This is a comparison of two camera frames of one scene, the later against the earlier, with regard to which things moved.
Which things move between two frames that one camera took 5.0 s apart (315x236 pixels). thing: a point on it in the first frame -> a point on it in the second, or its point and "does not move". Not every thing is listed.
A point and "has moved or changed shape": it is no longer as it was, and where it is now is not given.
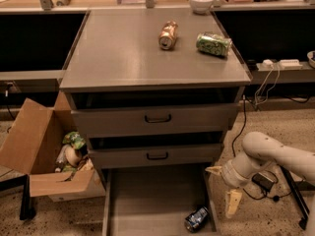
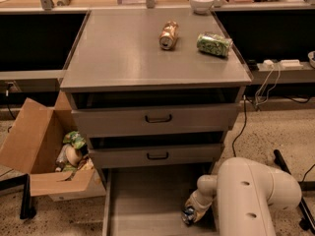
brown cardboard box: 30,141 does not move
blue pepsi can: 196,219 has moved or changed shape
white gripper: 228,173 -> 199,203
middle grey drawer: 124,156 does not move
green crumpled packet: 213,43 does not move
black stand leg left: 25,181 does not move
